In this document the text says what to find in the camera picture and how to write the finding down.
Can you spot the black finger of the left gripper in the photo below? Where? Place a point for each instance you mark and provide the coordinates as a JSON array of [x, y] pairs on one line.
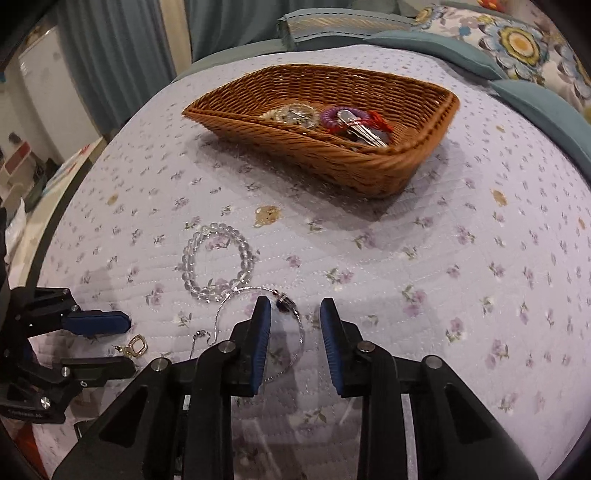
[[95, 322]]

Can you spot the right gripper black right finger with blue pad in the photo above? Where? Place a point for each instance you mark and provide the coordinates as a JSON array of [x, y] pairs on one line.
[[362, 369]]

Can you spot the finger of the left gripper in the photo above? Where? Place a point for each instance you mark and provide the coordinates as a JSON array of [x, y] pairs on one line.
[[98, 369]]

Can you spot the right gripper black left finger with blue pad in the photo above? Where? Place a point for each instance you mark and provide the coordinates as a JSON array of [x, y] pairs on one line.
[[232, 368]]

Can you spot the gold earring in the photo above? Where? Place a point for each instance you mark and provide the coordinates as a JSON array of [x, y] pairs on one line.
[[135, 348]]

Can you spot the floral lavender bed quilt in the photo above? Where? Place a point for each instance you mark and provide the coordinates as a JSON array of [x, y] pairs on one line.
[[484, 260]]

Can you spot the white cabinet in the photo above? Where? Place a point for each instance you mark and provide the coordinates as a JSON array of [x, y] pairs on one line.
[[54, 96]]

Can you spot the brown wicker basket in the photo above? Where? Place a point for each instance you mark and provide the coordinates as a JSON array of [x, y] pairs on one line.
[[290, 112]]

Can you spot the silver metal hair clip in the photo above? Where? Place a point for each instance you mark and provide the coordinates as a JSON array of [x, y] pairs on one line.
[[355, 125]]

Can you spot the blue-grey curtain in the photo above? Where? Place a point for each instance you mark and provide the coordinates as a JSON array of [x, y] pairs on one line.
[[119, 55]]

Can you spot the teal pillow near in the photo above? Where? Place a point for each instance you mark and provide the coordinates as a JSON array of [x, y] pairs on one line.
[[551, 114]]

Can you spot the teal pillow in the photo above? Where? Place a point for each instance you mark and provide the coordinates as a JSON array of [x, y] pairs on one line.
[[551, 114], [459, 53]]

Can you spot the teal pillow far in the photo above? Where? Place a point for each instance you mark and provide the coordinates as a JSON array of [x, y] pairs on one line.
[[459, 53]]

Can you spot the folded blue striped blanket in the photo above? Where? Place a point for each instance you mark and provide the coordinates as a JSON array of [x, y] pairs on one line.
[[322, 28]]

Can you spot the floral patterned cushion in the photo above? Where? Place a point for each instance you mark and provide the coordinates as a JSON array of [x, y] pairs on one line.
[[523, 51]]

